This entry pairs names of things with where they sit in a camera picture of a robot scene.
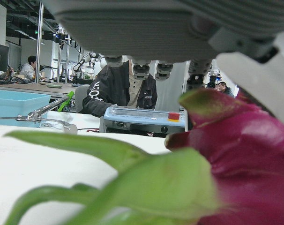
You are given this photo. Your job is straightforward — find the person in black jacket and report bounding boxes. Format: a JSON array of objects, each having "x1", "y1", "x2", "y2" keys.
[{"x1": 82, "y1": 55, "x2": 158, "y2": 118}]

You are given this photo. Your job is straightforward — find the silver metal pole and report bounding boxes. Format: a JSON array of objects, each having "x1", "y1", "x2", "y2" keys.
[{"x1": 35, "y1": 2, "x2": 45, "y2": 84}]

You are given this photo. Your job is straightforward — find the grey office chair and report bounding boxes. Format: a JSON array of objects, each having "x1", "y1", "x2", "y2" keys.
[{"x1": 75, "y1": 85, "x2": 90, "y2": 113}]

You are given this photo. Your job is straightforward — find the person in white hoodie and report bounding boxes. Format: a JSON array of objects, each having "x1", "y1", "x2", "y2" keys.
[{"x1": 19, "y1": 55, "x2": 43, "y2": 80}]

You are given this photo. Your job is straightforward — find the pink dragon fruit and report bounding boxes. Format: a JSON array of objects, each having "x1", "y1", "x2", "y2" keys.
[{"x1": 3, "y1": 88, "x2": 284, "y2": 225}]

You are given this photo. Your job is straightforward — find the light blue plastic bin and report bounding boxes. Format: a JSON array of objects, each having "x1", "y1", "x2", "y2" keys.
[{"x1": 0, "y1": 89, "x2": 51, "y2": 128}]

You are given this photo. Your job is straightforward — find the white grey left robot hand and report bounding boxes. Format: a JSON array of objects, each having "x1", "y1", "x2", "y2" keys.
[{"x1": 40, "y1": 0, "x2": 284, "y2": 131}]

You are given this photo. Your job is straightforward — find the person in dark coat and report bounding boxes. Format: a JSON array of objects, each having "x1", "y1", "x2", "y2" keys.
[{"x1": 216, "y1": 81, "x2": 235, "y2": 98}]

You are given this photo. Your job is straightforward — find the blue grey teach pendant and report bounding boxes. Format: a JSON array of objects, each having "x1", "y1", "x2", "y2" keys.
[{"x1": 99, "y1": 105, "x2": 189, "y2": 137}]

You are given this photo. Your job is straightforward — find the green plastic clip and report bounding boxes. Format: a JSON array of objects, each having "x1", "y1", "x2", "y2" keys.
[{"x1": 58, "y1": 90, "x2": 75, "y2": 112}]

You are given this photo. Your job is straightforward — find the metal grabber clamp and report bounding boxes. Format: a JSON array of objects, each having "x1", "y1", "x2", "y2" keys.
[{"x1": 0, "y1": 95, "x2": 78, "y2": 135}]

